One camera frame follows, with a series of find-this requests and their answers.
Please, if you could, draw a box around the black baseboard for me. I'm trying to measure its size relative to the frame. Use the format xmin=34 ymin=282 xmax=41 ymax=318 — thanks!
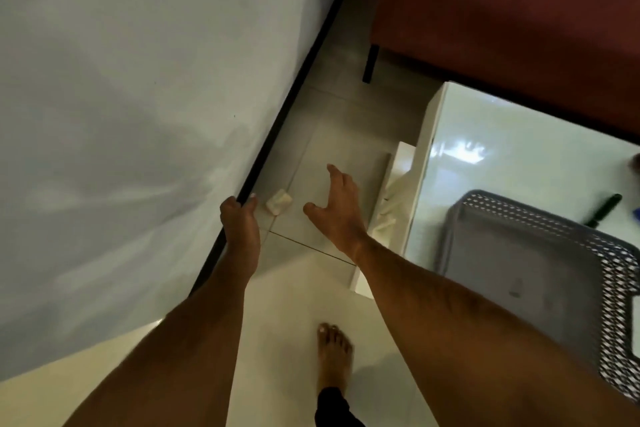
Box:
xmin=189 ymin=0 xmax=373 ymax=295

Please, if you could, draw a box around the person's left hand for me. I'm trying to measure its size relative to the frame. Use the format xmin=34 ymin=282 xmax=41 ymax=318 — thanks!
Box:
xmin=219 ymin=193 xmax=261 ymax=282

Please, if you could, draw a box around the person's right forearm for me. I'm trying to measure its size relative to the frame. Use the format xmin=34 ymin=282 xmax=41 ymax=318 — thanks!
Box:
xmin=349 ymin=234 xmax=640 ymax=427

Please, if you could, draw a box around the red sofa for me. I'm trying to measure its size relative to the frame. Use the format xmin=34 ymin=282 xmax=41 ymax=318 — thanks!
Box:
xmin=362 ymin=0 xmax=640 ymax=145

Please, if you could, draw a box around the person's right foot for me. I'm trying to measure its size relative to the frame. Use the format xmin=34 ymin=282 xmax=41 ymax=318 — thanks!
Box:
xmin=315 ymin=323 xmax=355 ymax=395

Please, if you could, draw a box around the black pen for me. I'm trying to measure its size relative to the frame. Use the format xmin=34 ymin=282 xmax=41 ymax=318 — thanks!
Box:
xmin=585 ymin=193 xmax=624 ymax=229

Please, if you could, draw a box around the small pink box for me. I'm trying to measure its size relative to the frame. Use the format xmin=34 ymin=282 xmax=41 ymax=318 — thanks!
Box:
xmin=265 ymin=187 xmax=294 ymax=218

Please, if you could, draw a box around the person's left forearm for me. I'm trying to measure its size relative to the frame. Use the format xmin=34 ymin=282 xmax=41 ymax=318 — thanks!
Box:
xmin=62 ymin=264 xmax=256 ymax=427

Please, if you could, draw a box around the person's right hand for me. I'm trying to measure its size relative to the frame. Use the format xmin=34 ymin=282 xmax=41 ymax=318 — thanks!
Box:
xmin=302 ymin=163 xmax=371 ymax=262

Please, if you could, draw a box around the grey perforated plastic basket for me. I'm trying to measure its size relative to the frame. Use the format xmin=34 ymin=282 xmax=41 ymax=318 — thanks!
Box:
xmin=433 ymin=189 xmax=640 ymax=402

